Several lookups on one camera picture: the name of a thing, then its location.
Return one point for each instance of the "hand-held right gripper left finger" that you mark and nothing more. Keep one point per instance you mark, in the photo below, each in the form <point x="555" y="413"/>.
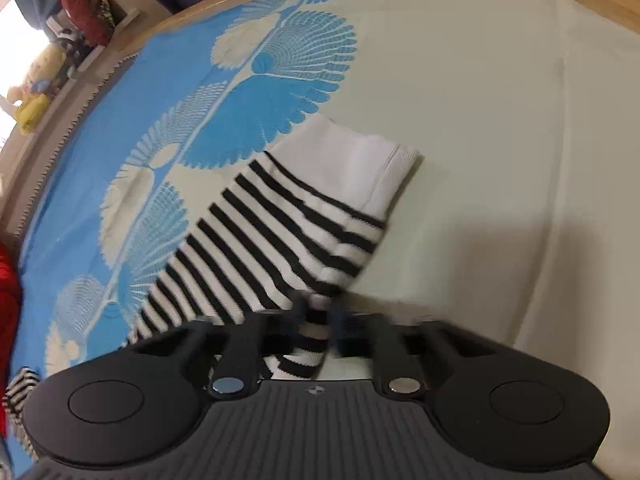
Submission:
<point x="300" y="313"/>

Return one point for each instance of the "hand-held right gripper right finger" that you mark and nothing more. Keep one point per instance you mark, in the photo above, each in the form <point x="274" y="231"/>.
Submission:
<point x="339" y="326"/>

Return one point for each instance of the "black white striped sock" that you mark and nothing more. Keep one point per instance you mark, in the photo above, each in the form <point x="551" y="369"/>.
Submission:
<point x="20" y="390"/>
<point x="260" y="240"/>

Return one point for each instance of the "blue white printed bedsheet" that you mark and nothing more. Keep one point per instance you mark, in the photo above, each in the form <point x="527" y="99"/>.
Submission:
<point x="450" y="135"/>

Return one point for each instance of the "red knitted cloth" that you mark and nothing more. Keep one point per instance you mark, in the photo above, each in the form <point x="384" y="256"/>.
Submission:
<point x="7" y="310"/>

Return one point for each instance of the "white window ledge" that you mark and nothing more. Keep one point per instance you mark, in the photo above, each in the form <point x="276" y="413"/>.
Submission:
<point x="95" y="45"/>

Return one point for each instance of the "yellow plush toy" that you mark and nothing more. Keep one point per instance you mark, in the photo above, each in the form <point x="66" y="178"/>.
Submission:
<point x="37" y="80"/>

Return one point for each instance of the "red box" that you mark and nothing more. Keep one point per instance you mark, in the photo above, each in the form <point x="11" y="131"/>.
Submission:
<point x="87" y="5"/>

